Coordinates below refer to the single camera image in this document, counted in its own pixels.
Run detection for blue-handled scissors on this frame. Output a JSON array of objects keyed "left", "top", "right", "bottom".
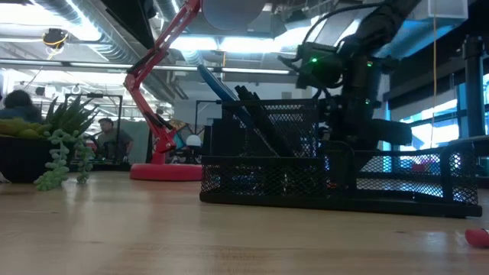
[{"left": 196, "top": 63, "right": 255, "bottom": 129}]

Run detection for red desk lamp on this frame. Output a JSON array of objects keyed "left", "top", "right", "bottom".
[{"left": 122, "top": 0, "right": 269, "bottom": 183}]

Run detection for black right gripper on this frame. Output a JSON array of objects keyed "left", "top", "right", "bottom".
[{"left": 319, "top": 53, "right": 414, "bottom": 152}]

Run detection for green succulent in black pot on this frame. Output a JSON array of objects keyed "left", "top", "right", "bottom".
[{"left": 0, "top": 94, "right": 99, "bottom": 193}]

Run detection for black vertical pole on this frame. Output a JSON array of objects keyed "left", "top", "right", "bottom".
[{"left": 461, "top": 34, "right": 487, "bottom": 138}]

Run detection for long ceiling light strip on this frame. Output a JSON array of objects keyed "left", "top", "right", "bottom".
[{"left": 0, "top": 57, "right": 291, "bottom": 76}]

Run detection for white globe lamp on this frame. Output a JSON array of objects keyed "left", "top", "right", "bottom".
[{"left": 185, "top": 134, "right": 203, "bottom": 149}]

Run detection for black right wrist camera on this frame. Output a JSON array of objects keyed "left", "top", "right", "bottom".
[{"left": 277, "top": 40, "right": 347, "bottom": 92}]

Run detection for black side desk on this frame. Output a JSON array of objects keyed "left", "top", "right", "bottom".
[{"left": 447, "top": 134, "right": 489, "bottom": 157}]

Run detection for black mesh desk organizer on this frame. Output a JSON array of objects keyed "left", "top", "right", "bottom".
[{"left": 199, "top": 98, "right": 484, "bottom": 219}]

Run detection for person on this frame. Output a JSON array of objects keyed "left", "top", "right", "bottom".
[
  {"left": 0, "top": 89, "right": 44, "bottom": 124},
  {"left": 96, "top": 117, "right": 135, "bottom": 162}
]

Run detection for black ceiling reel yellow cord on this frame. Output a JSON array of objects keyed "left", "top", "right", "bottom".
[{"left": 40, "top": 27, "right": 70, "bottom": 50}]

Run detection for small red object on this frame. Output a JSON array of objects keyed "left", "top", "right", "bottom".
[{"left": 465, "top": 228, "right": 489, "bottom": 249}]

